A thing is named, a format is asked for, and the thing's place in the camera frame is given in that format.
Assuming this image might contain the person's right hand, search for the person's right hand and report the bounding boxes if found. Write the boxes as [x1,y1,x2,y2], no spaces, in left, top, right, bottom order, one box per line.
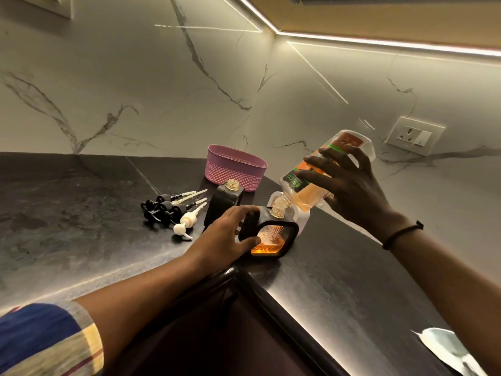
[295,146,408,244]

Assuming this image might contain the person's left hand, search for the person's left hand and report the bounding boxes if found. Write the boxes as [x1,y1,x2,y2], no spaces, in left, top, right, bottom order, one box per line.
[187,205,262,275]

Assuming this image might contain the clear orange liquid refill pouch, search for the clear orange liquid refill pouch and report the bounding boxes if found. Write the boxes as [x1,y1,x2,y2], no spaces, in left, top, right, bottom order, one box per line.
[279,130,376,213]

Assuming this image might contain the black dispenser bottle with window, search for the black dispenser bottle with window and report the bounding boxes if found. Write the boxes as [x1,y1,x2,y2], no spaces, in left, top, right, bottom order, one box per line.
[238,193,300,260]

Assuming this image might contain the person's right forearm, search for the person's right forearm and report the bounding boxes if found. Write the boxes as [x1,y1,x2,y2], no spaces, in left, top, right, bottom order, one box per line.
[381,215,501,376]

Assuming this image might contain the person's left forearm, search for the person's left forearm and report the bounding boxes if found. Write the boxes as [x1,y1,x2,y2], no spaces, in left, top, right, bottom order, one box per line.
[74,246,205,370]

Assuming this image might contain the white dispenser bottle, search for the white dispenser bottle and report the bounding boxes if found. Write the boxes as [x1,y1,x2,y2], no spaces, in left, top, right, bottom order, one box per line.
[266,191,311,235]

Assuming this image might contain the white pump head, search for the white pump head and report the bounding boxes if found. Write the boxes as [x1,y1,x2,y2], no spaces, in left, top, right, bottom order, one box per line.
[173,202,207,241]

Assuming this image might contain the pink woven plastic basket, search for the pink woven plastic basket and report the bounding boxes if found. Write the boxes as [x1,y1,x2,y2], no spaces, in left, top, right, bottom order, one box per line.
[205,144,269,192]

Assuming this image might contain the black pump head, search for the black pump head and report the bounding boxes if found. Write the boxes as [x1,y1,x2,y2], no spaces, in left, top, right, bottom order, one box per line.
[160,197,208,226]
[141,190,197,212]
[144,189,208,222]

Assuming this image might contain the dark wooden base cabinet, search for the dark wooden base cabinet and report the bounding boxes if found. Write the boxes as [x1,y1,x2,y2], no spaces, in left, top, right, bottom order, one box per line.
[104,266,351,376]

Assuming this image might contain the black wristband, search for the black wristband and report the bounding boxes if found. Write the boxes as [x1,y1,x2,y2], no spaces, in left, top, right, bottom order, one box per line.
[382,220,424,251]

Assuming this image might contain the LED light strip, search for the LED light strip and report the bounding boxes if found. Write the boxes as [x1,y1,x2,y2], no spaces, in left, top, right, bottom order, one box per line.
[217,0,501,58]

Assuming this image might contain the torn clear plastic piece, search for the torn clear plastic piece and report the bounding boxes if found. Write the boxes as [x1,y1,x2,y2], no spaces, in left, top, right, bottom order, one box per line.
[411,327,488,376]

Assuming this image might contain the plaid shirt sleeve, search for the plaid shirt sleeve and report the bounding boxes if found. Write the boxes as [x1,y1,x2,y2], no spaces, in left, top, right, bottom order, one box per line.
[0,301,105,376]

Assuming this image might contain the white wall socket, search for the white wall socket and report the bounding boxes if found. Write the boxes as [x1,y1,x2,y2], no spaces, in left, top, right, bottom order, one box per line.
[385,116,446,157]

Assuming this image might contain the wooden wall cabinet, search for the wooden wall cabinet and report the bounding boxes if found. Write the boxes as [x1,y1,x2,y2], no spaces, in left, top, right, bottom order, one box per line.
[243,0,501,50]

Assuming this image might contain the white wall switch plate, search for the white wall switch plate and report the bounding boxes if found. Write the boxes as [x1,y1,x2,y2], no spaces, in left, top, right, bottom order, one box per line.
[12,0,74,20]

